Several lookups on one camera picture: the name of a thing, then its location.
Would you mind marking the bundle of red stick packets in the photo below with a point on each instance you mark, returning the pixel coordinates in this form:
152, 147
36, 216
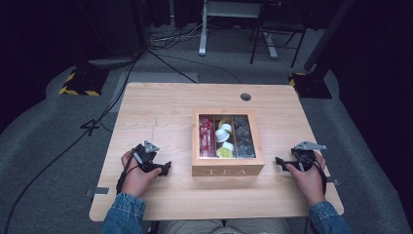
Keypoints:
206, 139

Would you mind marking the white capsule cup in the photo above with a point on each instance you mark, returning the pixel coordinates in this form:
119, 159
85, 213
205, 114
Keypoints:
228, 146
228, 127
222, 135

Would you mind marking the pile of dark tea packets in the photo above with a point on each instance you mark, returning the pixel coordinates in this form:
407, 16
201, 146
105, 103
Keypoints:
244, 138

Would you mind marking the person's right hand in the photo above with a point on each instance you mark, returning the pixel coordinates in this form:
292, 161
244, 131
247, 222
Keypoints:
310, 185

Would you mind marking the white desk frame leg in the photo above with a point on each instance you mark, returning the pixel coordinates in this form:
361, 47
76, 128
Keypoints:
203, 32
271, 47

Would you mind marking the black metal chair frame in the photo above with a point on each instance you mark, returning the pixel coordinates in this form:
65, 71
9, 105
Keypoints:
279, 29

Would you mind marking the grey metal table bracket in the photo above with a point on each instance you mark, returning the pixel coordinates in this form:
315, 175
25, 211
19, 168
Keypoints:
333, 182
99, 191

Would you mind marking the wooden tea box glass lid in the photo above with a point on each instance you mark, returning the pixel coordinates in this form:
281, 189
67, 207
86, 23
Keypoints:
227, 169

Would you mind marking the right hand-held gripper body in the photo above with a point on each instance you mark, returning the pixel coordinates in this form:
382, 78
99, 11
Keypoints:
303, 156

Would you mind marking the person's left hand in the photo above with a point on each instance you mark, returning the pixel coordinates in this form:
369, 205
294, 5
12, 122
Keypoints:
134, 182

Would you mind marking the black slanted pole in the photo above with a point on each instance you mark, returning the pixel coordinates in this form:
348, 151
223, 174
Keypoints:
328, 32

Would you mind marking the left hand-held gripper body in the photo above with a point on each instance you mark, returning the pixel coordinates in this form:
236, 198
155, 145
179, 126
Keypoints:
146, 159

